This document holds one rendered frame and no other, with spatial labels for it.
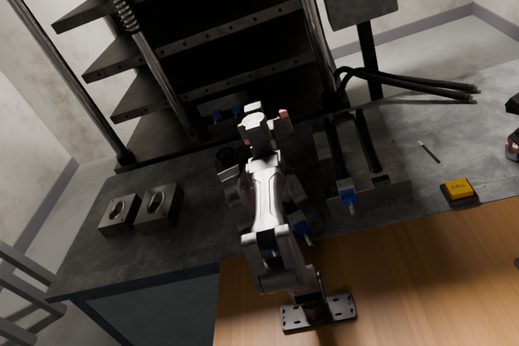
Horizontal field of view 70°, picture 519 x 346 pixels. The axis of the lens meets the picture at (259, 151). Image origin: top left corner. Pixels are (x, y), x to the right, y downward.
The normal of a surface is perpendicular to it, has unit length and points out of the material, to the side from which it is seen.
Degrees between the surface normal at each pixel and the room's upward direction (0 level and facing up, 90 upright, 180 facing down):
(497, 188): 0
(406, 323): 0
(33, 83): 90
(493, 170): 0
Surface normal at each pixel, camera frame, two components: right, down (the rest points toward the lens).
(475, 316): -0.33, -0.76
